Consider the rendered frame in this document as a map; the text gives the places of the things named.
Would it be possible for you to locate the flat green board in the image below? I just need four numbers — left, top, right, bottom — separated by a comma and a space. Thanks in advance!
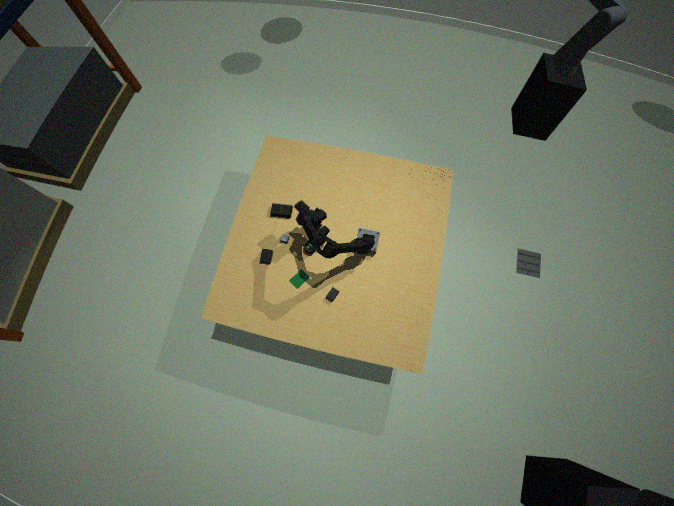
289, 269, 309, 289

